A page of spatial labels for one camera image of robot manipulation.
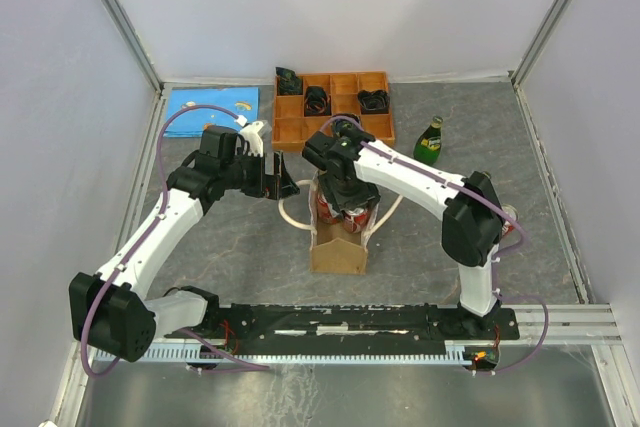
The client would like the blue patterned cloth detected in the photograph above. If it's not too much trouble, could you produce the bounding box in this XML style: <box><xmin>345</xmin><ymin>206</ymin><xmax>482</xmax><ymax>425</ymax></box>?
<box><xmin>162</xmin><ymin>86</ymin><xmax>261</xmax><ymax>140</ymax></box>

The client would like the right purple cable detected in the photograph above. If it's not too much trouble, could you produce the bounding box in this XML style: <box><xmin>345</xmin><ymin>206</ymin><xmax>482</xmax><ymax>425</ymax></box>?
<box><xmin>319</xmin><ymin>115</ymin><xmax>551</xmax><ymax>378</ymax></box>

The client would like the red cola can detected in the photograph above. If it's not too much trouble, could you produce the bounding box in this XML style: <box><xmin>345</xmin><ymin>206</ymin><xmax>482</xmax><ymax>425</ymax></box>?
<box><xmin>501</xmin><ymin>204</ymin><xmax>518</xmax><ymax>238</ymax></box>
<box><xmin>316</xmin><ymin>192</ymin><xmax>342</xmax><ymax>225</ymax></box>
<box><xmin>342</xmin><ymin>207</ymin><xmax>370</xmax><ymax>234</ymax></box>

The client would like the dark rolled sock lower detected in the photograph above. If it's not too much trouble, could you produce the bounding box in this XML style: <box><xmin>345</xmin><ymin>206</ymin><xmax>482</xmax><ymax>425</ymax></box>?
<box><xmin>330</xmin><ymin>113</ymin><xmax>362</xmax><ymax>135</ymax></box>

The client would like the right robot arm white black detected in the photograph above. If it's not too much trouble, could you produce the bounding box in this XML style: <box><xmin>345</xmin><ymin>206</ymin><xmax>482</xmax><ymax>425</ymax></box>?
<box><xmin>302</xmin><ymin>116</ymin><xmax>517</xmax><ymax>338</ymax></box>

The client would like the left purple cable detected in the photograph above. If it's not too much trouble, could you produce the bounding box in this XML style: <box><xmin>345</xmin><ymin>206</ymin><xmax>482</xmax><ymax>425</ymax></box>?
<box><xmin>79</xmin><ymin>104</ymin><xmax>271</xmax><ymax>378</ymax></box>

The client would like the dark rolled sock upper left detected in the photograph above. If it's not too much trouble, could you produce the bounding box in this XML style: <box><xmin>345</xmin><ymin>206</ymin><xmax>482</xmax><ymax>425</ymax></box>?
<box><xmin>275</xmin><ymin>67</ymin><xmax>303</xmax><ymax>96</ymax></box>

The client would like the purple cable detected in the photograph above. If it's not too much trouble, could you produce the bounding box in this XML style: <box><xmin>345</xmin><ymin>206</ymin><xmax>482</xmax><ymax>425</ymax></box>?
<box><xmin>79</xmin><ymin>104</ymin><xmax>271</xmax><ymax>378</ymax></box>
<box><xmin>319</xmin><ymin>115</ymin><xmax>551</xmax><ymax>378</ymax></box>

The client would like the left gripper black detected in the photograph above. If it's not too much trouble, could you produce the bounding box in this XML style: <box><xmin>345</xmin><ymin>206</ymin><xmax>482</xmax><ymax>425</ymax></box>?
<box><xmin>221</xmin><ymin>148</ymin><xmax>300</xmax><ymax>200</ymax></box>

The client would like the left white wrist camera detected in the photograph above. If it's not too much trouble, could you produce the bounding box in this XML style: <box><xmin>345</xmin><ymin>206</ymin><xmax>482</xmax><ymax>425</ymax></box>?
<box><xmin>239</xmin><ymin>120</ymin><xmax>271</xmax><ymax>157</ymax></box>

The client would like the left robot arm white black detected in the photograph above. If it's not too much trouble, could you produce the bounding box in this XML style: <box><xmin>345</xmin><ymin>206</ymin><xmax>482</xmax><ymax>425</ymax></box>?
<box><xmin>69</xmin><ymin>121</ymin><xmax>299</xmax><ymax>362</ymax></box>

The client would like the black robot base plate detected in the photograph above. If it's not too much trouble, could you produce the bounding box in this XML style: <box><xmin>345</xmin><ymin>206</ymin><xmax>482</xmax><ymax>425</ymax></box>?
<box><xmin>194</xmin><ymin>304</ymin><xmax>520</xmax><ymax>355</ymax></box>

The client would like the orange wooden compartment tray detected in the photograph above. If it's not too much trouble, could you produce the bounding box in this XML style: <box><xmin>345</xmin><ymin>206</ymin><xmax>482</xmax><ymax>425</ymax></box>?
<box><xmin>272</xmin><ymin>71</ymin><xmax>396</xmax><ymax>153</ymax></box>

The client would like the dark rolled sock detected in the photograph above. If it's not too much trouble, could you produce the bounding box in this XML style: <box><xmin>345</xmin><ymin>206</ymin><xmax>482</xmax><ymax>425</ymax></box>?
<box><xmin>275</xmin><ymin>67</ymin><xmax>303</xmax><ymax>96</ymax></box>
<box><xmin>330</xmin><ymin>113</ymin><xmax>362</xmax><ymax>135</ymax></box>
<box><xmin>303</xmin><ymin>86</ymin><xmax>331</xmax><ymax>117</ymax></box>
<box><xmin>357</xmin><ymin>89</ymin><xmax>390</xmax><ymax>114</ymax></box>

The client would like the dark rolled sock right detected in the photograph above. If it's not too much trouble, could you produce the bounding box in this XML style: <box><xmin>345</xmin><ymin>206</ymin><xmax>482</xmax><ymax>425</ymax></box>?
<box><xmin>357</xmin><ymin>89</ymin><xmax>390</xmax><ymax>114</ymax></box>

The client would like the dark rolled sock middle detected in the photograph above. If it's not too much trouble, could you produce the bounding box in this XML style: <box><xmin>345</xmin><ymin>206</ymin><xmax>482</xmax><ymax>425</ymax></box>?
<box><xmin>303</xmin><ymin>86</ymin><xmax>331</xmax><ymax>117</ymax></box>

